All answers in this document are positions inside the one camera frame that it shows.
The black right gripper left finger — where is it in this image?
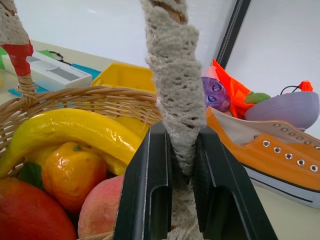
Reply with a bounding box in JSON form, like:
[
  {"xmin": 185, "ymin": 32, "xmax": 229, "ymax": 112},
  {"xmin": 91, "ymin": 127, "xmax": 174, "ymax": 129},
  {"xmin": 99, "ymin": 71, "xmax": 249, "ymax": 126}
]
[{"xmin": 113, "ymin": 121, "xmax": 174, "ymax": 240}]

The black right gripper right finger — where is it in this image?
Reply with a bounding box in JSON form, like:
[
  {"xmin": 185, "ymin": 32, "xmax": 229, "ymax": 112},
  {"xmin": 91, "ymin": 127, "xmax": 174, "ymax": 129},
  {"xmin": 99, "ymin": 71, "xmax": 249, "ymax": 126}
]
[{"xmin": 192, "ymin": 125, "xmax": 279, "ymax": 240}]

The wicker basket with lace-wrapped handle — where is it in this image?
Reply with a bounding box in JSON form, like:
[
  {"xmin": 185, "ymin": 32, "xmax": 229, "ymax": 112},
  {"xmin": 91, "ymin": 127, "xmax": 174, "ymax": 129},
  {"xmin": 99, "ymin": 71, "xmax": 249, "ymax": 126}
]
[{"xmin": 0, "ymin": 0, "xmax": 208, "ymax": 240}]

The pink plastic peach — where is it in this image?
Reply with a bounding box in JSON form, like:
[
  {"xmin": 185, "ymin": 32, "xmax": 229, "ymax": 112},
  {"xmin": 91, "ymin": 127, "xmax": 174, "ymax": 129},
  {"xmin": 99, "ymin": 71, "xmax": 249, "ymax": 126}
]
[{"xmin": 77, "ymin": 174, "xmax": 125, "ymax": 239}]

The orange canvas sneaker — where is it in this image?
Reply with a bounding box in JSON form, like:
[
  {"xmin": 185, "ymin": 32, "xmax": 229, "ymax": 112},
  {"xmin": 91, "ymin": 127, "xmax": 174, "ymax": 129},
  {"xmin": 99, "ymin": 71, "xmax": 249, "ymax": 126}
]
[{"xmin": 205, "ymin": 105, "xmax": 320, "ymax": 210}]

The orange plastic tangerine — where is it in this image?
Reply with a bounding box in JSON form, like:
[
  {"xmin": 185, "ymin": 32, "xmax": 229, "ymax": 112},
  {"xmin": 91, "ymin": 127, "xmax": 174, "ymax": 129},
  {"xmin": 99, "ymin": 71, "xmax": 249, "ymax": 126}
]
[{"xmin": 41, "ymin": 141, "xmax": 108, "ymax": 213}]

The yellow plastic banana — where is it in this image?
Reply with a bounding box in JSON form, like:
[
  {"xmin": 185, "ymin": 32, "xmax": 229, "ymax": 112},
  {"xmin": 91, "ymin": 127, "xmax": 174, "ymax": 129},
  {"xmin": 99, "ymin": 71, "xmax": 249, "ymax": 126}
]
[{"xmin": 0, "ymin": 108, "xmax": 143, "ymax": 179}]

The purple printed packet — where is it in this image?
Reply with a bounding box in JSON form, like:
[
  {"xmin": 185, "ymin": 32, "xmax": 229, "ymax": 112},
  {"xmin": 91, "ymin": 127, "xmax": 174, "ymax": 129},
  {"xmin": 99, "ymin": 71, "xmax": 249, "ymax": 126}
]
[{"xmin": 200, "ymin": 76, "xmax": 232, "ymax": 112}]

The orange crumpled fabric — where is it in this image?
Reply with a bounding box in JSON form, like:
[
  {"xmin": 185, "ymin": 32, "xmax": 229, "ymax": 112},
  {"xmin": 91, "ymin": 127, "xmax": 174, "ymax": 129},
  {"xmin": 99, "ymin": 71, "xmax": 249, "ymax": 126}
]
[{"xmin": 211, "ymin": 58, "xmax": 252, "ymax": 120}]

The green plush piece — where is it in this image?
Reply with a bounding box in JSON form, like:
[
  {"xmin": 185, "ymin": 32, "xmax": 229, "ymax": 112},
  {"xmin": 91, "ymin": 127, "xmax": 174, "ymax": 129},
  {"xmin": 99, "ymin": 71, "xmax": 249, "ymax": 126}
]
[{"xmin": 244, "ymin": 91, "xmax": 272, "ymax": 105}]

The lavender rounded bowl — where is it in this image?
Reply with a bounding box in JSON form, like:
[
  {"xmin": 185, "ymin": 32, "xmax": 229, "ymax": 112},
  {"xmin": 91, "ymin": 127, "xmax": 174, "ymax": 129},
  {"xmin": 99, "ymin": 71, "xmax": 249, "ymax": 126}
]
[{"xmin": 244, "ymin": 91, "xmax": 320, "ymax": 131}]

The yellow plastic tray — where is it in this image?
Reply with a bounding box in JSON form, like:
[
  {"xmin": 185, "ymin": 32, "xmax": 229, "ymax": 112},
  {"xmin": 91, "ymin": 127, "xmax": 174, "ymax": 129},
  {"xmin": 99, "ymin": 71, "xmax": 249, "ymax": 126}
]
[{"xmin": 90, "ymin": 62, "xmax": 158, "ymax": 95}]

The red plastic mango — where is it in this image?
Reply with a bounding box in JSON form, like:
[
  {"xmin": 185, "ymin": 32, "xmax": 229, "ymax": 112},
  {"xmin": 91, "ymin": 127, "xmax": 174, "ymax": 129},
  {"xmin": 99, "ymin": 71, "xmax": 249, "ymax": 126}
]
[{"xmin": 0, "ymin": 176, "xmax": 78, "ymax": 240}]

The white watch band box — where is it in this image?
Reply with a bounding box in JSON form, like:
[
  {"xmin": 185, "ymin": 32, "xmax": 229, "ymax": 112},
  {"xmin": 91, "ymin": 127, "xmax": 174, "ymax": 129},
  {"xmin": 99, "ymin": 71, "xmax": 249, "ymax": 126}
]
[{"xmin": 1, "ymin": 51, "xmax": 93, "ymax": 92}]

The green flat item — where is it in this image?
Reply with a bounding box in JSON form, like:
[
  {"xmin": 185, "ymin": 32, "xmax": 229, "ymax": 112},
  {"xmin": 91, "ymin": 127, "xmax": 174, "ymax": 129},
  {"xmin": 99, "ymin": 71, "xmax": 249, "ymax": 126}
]
[{"xmin": 0, "ymin": 46, "xmax": 9, "ymax": 70}]

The orange tag with black cord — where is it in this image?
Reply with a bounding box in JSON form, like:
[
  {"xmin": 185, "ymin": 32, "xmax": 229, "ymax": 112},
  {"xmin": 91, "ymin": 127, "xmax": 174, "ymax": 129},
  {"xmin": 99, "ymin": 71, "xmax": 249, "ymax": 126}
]
[{"xmin": 279, "ymin": 79, "xmax": 315, "ymax": 96}]

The black beaded cord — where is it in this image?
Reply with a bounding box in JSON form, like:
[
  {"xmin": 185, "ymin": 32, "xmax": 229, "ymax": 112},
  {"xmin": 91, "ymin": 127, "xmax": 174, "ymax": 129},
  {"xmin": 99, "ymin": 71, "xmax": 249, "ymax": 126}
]
[{"xmin": 48, "ymin": 50, "xmax": 73, "ymax": 66}]

